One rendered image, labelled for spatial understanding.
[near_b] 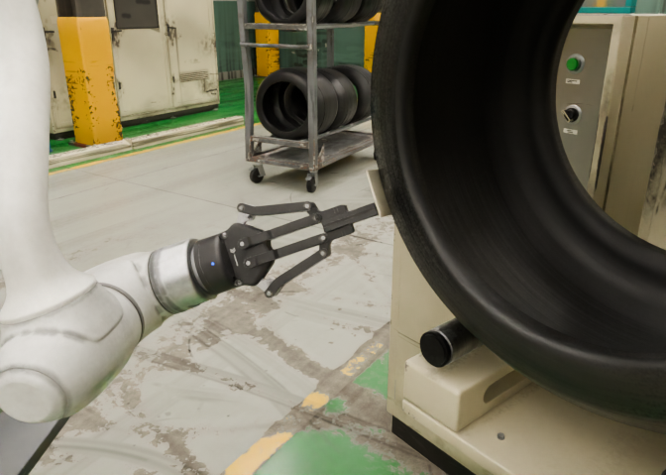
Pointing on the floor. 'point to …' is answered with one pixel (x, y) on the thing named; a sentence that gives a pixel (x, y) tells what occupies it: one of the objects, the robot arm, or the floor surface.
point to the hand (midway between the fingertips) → (351, 217)
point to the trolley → (339, 79)
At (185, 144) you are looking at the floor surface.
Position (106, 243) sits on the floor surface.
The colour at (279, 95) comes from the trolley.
